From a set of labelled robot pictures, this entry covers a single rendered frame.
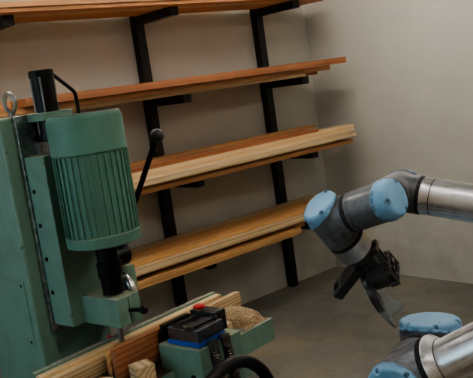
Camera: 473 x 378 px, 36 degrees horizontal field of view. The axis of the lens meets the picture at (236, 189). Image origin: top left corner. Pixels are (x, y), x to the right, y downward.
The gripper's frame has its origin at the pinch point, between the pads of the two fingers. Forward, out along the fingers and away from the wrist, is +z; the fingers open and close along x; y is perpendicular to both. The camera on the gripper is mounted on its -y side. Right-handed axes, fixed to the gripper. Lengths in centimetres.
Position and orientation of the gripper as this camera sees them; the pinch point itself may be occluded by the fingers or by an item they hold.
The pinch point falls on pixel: (392, 304)
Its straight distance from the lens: 187.3
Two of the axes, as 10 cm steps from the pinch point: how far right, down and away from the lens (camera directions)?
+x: 1.3, -6.3, 7.7
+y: 7.9, -4.1, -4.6
